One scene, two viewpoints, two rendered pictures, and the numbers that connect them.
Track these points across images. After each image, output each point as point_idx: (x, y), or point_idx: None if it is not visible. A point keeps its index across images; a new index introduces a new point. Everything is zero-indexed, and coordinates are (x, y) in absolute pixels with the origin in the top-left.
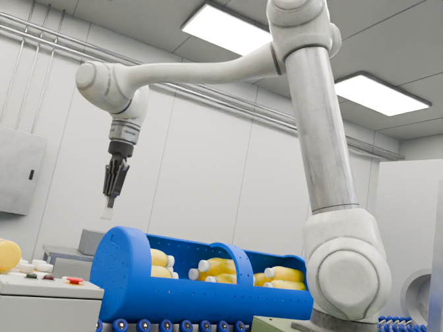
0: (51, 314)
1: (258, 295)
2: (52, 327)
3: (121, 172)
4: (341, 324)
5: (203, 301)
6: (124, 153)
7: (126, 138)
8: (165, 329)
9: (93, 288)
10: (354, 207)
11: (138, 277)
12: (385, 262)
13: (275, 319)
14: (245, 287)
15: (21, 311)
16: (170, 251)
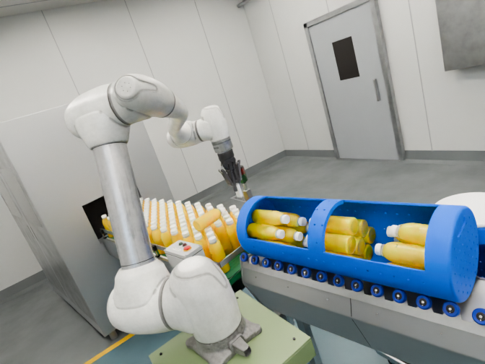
0: (177, 262)
1: (332, 261)
2: None
3: (222, 174)
4: None
5: (286, 257)
6: (220, 160)
7: (216, 152)
8: (276, 267)
9: (184, 254)
10: (122, 269)
11: (240, 238)
12: (111, 311)
13: (245, 298)
14: (315, 253)
15: (171, 259)
16: (311, 202)
